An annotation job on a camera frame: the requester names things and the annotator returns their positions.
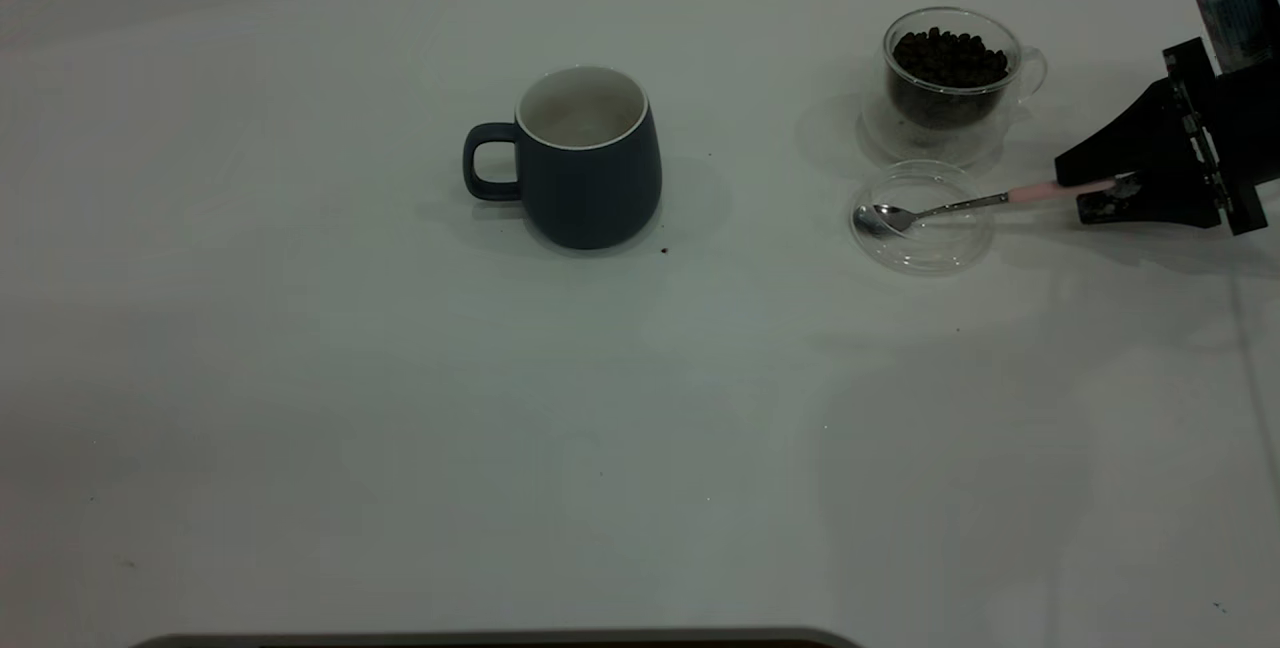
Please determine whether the metal spoon with pink handle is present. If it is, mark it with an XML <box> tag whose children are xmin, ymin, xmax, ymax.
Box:
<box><xmin>853</xmin><ymin>178</ymin><xmax>1119</xmax><ymax>237</ymax></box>

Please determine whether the dark grey ceramic mug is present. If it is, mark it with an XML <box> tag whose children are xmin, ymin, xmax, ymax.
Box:
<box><xmin>462</xmin><ymin>65</ymin><xmax>663</xmax><ymax>251</ymax></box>

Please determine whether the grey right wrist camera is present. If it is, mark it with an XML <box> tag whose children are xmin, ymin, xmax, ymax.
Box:
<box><xmin>1192</xmin><ymin>0</ymin><xmax>1280</xmax><ymax>74</ymax></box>

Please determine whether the glass cup with coffee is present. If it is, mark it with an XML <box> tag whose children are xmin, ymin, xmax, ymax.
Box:
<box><xmin>889</xmin><ymin>26</ymin><xmax>1011</xmax><ymax>129</ymax></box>

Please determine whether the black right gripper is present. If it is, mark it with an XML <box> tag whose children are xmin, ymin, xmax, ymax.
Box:
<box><xmin>1054</xmin><ymin>36</ymin><xmax>1280</xmax><ymax>237</ymax></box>

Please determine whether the clear glass handled cup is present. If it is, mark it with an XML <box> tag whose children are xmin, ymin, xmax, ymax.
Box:
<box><xmin>860</xmin><ymin>7</ymin><xmax>1048</xmax><ymax>170</ymax></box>

